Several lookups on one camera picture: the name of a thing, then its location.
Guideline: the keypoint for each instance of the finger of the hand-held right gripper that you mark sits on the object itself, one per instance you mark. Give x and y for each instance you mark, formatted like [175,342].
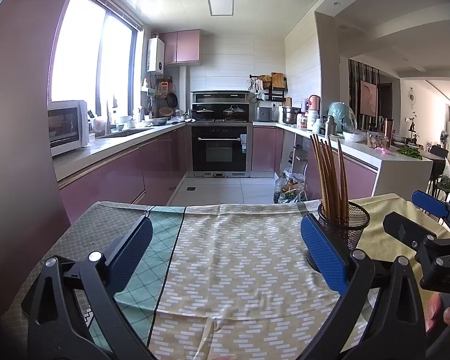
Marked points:
[429,202]
[401,228]

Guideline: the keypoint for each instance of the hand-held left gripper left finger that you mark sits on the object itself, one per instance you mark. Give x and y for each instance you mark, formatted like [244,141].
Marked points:
[131,255]

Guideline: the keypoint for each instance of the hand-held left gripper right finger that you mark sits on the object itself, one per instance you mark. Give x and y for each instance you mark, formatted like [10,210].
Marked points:
[322,255]

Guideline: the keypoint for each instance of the black mesh holder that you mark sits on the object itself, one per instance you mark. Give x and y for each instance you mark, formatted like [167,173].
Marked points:
[354,228]

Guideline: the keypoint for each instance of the bunch of wooden chopsticks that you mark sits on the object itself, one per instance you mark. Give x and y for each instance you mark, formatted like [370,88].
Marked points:
[328,180]

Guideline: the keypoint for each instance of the person's right hand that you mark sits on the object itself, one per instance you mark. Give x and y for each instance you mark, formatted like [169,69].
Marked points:
[435,315]

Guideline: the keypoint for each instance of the yellow cloth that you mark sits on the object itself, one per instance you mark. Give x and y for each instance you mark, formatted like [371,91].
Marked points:
[382,206]

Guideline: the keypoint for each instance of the black dining chair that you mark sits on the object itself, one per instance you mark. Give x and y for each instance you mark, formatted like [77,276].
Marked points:
[438,152]

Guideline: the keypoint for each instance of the green vegetables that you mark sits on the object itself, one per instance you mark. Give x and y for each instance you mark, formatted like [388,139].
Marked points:
[409,153]

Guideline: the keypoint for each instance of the pink island cabinets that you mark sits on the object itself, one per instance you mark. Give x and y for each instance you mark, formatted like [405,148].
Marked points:
[360,180]

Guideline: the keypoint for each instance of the plastic bags on floor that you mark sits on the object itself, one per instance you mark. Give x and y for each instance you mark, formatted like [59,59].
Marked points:
[289,191]

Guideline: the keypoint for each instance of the potted plant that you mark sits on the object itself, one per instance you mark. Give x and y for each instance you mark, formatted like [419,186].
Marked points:
[414,129]

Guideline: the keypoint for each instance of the clear food container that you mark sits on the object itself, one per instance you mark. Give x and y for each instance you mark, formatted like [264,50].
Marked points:
[377,140]

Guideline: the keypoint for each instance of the brown tumbler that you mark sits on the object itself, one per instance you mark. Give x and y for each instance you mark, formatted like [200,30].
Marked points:
[389,131]

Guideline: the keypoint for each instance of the long pink base cabinets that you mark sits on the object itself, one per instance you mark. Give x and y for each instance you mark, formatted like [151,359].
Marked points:
[127,172]

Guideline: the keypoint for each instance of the patterned beige teal tablecloth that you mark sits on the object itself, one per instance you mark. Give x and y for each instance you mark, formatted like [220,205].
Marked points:
[240,270]

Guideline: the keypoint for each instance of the white bowl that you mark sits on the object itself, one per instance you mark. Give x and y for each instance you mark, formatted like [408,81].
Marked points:
[354,136]

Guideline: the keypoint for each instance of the narrow pink base cabinet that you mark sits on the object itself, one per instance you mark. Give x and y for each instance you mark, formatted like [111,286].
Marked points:
[266,150]

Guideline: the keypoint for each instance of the green countertop appliance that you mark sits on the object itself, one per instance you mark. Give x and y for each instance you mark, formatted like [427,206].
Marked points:
[343,116]

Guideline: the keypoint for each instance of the steel thermos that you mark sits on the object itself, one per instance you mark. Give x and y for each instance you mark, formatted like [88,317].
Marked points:
[330,126]

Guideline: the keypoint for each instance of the wooden slat partition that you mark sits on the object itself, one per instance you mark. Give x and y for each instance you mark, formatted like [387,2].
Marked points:
[354,90]

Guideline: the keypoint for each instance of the white canister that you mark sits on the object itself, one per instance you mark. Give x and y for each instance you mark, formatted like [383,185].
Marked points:
[313,120]

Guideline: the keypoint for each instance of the steel bowl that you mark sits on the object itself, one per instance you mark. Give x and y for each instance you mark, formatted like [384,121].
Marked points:
[158,121]

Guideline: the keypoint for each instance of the built-in black oven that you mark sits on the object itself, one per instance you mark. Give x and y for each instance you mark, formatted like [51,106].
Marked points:
[219,150]

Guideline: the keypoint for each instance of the steel faucet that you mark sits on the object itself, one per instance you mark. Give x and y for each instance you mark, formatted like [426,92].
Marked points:
[108,118]

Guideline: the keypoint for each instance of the steel stockpot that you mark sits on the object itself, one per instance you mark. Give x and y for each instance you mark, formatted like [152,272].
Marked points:
[291,116]

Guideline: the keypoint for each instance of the white microwave oven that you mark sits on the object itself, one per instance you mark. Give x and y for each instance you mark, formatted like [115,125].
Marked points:
[65,127]

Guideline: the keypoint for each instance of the silver box appliance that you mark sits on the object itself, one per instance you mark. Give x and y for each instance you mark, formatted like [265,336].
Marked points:
[264,114]

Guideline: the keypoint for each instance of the pink kettle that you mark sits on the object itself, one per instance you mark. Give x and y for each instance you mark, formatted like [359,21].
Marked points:
[314,103]

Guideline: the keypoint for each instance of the black pot with lid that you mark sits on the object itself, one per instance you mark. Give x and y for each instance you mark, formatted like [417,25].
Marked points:
[233,113]
[204,113]

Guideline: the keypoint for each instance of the hanging kitchen pans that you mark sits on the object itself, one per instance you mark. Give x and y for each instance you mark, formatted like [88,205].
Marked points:
[167,99]

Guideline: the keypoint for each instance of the grey refrigerator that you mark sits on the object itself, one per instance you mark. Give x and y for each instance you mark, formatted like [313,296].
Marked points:
[18,120]

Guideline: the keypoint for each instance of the white water heater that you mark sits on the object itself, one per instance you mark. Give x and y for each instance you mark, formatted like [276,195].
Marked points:
[155,55]

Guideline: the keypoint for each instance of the kitchen window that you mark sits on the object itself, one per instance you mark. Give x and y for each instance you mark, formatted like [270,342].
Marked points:
[86,52]

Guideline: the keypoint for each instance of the ceiling light panel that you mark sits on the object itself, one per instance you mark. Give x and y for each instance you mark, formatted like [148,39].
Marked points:
[220,3]

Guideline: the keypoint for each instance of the wall clock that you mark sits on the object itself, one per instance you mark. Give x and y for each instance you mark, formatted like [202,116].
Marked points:
[413,96]

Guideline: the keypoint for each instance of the framed wall picture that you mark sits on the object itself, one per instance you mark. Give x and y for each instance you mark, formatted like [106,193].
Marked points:
[368,98]

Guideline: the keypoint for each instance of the black wall rack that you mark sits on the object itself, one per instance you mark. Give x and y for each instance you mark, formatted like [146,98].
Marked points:
[275,90]

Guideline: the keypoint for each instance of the pink wall cabinet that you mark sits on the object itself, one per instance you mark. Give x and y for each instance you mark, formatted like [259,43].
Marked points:
[180,47]

